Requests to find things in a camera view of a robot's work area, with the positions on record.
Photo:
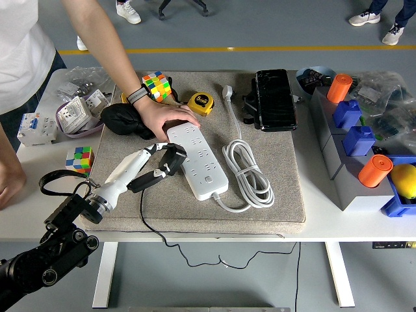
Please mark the person's left hand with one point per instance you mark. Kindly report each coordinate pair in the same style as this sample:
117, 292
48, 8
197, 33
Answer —
156, 113

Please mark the person's right hand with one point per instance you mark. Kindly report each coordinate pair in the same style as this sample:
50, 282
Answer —
9, 185

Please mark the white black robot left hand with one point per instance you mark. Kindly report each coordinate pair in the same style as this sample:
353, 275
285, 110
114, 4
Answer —
126, 169

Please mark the black plug adapter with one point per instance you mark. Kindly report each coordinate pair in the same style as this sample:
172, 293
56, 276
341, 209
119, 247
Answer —
174, 159

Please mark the white power strip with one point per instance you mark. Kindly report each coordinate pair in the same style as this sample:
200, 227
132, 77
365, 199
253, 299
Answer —
204, 169

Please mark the person's right forearm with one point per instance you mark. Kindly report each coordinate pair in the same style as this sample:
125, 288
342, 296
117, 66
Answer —
5, 146

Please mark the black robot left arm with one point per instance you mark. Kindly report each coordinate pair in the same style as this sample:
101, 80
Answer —
39, 269

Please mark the person's left forearm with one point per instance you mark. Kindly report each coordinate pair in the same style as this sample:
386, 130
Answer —
110, 55

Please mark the grey black wristband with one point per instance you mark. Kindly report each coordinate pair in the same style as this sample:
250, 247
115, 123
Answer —
138, 94

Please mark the large colourful puzzle cube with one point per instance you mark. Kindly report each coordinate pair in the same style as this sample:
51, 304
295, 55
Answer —
156, 86

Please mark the yellow tape measure black label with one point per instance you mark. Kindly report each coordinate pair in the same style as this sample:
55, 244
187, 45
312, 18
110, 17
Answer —
124, 97

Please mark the black cloth pouch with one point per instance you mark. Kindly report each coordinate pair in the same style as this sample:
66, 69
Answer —
120, 118

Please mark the yellow tape measure 5m label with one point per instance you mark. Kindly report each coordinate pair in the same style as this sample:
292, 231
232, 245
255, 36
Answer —
200, 102

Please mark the small colourful puzzle cube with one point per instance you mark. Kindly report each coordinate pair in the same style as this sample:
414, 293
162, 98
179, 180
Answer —
79, 159

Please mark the purple bowl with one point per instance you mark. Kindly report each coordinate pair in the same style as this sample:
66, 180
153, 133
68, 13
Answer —
81, 134

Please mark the white circuit breaker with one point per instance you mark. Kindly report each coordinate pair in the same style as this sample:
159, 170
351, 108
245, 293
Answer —
35, 130

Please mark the grey-brown mat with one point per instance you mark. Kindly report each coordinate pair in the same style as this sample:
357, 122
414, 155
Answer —
182, 214

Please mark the clear plastic parts bag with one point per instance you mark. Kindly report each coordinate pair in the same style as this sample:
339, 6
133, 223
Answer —
399, 117
380, 81
78, 78

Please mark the white table leg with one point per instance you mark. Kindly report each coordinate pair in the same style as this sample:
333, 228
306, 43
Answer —
104, 276
341, 276

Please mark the black office chair base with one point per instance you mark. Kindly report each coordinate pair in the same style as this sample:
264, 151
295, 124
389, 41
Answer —
205, 12

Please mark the black glossy phone case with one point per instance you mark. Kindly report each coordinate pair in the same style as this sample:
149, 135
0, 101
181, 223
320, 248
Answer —
276, 100

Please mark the person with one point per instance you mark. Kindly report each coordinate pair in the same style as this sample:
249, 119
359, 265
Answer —
364, 18
22, 48

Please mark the black small electronic parts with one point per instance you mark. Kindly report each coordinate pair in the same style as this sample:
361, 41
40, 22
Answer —
312, 78

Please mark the light blue bowl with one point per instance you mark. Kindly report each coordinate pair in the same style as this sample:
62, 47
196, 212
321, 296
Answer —
321, 69

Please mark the orange cylinder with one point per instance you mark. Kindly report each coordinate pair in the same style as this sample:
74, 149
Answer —
373, 172
339, 89

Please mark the blue plastic block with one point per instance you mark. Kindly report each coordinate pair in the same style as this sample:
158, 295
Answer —
359, 143
347, 115

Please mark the grey block base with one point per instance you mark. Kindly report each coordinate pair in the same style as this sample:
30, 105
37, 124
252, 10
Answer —
357, 198

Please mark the blue plastic bin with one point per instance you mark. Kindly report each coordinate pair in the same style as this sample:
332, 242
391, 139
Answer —
395, 204

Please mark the yellow lemon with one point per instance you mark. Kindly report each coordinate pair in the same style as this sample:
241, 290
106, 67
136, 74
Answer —
404, 182

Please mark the black table control panel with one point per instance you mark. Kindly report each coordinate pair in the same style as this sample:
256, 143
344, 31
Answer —
386, 245

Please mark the white wall socket panel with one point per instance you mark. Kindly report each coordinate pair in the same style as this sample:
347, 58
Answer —
73, 112
96, 99

